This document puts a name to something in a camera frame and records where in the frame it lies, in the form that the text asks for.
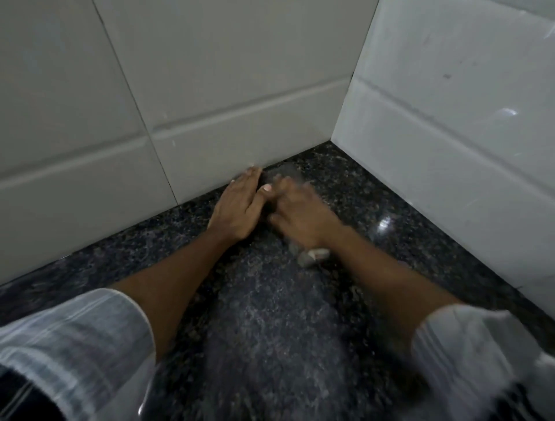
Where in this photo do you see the person's right hand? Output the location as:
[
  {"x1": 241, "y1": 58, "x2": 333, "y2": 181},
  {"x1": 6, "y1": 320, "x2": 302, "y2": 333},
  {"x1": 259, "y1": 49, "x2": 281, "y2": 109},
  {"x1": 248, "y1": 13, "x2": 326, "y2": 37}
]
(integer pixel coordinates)
[{"x1": 266, "y1": 174, "x2": 344, "y2": 252}]

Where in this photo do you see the person's left hand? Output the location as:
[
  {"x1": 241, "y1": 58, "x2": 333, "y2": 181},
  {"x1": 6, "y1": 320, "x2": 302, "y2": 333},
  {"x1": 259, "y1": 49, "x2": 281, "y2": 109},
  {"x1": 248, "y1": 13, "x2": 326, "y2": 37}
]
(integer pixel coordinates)
[{"x1": 207, "y1": 167, "x2": 274, "y2": 243}]

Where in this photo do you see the dark scrub pad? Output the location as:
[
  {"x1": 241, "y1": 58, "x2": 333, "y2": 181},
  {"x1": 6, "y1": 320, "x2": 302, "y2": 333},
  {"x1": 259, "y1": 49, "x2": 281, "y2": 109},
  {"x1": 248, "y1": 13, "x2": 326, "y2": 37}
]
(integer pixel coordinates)
[{"x1": 259, "y1": 163, "x2": 304, "y2": 188}]

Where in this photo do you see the person's left forearm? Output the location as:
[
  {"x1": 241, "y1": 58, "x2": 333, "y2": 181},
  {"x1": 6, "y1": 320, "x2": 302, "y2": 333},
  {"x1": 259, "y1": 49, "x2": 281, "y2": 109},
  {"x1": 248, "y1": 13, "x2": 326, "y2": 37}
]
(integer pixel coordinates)
[{"x1": 108, "y1": 228, "x2": 243, "y2": 363}]

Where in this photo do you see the person's right forearm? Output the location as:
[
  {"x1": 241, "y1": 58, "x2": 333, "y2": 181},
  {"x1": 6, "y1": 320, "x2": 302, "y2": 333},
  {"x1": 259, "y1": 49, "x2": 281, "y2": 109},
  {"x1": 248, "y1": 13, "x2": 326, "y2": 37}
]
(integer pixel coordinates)
[{"x1": 319, "y1": 226, "x2": 462, "y2": 348}]

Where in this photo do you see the white striped shirt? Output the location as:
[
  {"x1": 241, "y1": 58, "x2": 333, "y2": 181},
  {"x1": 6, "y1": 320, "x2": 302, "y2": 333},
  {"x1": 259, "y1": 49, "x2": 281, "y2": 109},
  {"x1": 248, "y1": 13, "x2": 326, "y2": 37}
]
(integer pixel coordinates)
[{"x1": 0, "y1": 288, "x2": 555, "y2": 421}]

